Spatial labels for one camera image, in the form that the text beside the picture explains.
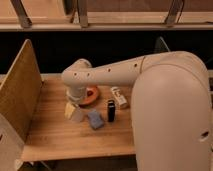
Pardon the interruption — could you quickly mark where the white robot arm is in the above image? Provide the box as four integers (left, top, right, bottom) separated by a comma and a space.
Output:
62, 51, 212, 171

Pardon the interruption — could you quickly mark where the black eraser block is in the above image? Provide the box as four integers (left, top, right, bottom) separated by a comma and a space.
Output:
107, 100, 115, 122

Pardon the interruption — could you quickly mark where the orange bowl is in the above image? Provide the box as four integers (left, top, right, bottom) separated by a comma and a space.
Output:
80, 86, 99, 106

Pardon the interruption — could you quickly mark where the blue sponge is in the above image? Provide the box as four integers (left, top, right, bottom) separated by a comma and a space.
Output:
87, 110, 104, 130

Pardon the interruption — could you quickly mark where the left wooden side panel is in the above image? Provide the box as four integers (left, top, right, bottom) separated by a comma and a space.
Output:
0, 39, 42, 143

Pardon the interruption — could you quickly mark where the right dark side panel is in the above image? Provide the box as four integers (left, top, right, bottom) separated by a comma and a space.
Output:
154, 37, 170, 53

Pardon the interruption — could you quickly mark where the wooden shelf frame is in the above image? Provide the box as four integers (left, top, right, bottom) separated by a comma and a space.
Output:
0, 0, 213, 31

